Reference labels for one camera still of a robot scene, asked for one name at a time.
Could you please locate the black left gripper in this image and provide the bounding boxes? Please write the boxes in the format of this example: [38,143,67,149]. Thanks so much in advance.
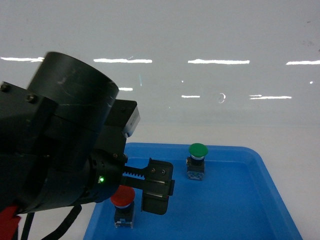
[90,99,175,215]

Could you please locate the red mushroom push button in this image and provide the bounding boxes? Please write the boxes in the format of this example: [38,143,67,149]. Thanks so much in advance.
[110,185,136,228]

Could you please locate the green mushroom push button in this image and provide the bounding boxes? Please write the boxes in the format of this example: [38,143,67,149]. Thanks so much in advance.
[186,142,209,181]

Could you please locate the blue plastic tray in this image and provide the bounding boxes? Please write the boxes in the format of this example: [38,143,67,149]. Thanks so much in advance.
[84,143,302,240]

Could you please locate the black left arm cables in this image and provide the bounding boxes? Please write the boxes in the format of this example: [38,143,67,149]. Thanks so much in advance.
[19,204,83,240]

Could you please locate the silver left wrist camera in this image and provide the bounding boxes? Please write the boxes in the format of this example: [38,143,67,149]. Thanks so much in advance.
[122,106,141,138]

